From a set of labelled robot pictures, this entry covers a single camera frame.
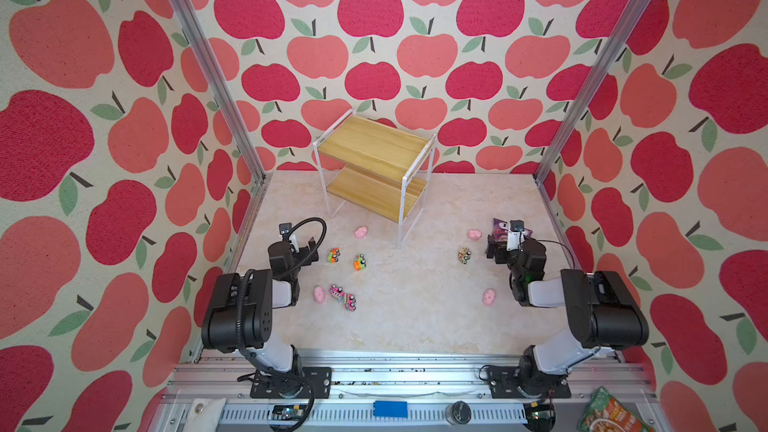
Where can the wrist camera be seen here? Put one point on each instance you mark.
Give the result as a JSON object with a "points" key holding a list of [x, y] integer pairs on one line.
{"points": [[518, 229], [286, 230]]}

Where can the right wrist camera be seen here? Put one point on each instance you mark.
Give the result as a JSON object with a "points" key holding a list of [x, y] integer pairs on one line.
{"points": [[518, 229]]}

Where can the white cloth on rail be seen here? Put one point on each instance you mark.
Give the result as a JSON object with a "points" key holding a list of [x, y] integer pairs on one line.
{"points": [[204, 415]]}

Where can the aluminium front rail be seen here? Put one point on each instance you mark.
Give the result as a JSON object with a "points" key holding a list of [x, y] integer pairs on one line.
{"points": [[427, 382]]}

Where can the wooden two-tier shelf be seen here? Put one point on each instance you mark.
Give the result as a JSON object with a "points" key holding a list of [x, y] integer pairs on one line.
{"points": [[384, 170]]}

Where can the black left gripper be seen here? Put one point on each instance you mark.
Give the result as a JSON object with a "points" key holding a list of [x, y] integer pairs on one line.
{"points": [[309, 255]]}

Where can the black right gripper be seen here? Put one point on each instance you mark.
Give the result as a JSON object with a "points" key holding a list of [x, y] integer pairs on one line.
{"points": [[495, 249]]}

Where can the left aluminium frame post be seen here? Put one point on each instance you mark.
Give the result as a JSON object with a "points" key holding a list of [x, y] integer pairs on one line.
{"points": [[214, 76]]}

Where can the blue block on rail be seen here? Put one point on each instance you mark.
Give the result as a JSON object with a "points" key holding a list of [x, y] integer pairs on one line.
{"points": [[390, 409]]}

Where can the multicolour toy car right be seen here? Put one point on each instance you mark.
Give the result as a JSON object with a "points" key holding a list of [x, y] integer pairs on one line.
{"points": [[464, 255]]}

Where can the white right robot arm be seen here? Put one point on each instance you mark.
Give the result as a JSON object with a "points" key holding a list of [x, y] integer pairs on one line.
{"points": [[602, 314]]}

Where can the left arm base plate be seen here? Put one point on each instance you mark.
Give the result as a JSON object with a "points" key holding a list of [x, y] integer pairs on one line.
{"points": [[316, 379]]}

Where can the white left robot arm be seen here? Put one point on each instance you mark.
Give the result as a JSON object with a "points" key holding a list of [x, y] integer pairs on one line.
{"points": [[240, 317]]}

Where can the green orange toy car left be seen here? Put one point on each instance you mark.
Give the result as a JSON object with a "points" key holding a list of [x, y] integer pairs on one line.
{"points": [[334, 255]]}

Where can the aluminium frame post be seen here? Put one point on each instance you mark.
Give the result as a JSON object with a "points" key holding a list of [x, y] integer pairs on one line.
{"points": [[613, 48], [214, 76]]}

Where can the right aluminium frame post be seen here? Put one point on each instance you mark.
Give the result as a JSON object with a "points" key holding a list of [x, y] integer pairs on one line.
{"points": [[613, 48]]}

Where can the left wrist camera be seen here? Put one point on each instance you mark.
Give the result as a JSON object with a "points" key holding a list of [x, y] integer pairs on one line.
{"points": [[286, 230]]}

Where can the green snack packet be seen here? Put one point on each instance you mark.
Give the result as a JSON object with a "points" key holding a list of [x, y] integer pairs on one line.
{"points": [[607, 414]]}

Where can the pink toy car upper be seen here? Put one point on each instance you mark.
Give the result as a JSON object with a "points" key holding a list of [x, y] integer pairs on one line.
{"points": [[337, 293]]}

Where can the purple candy bag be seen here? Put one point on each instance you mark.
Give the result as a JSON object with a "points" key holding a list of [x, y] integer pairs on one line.
{"points": [[500, 230]]}

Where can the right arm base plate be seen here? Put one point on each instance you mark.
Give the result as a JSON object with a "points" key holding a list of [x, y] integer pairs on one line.
{"points": [[513, 383]]}

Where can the round metal knob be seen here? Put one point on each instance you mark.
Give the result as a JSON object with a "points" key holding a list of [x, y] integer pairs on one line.
{"points": [[458, 413]]}

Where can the pink green toy truck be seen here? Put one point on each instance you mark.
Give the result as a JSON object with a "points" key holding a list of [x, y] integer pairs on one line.
{"points": [[349, 302]]}

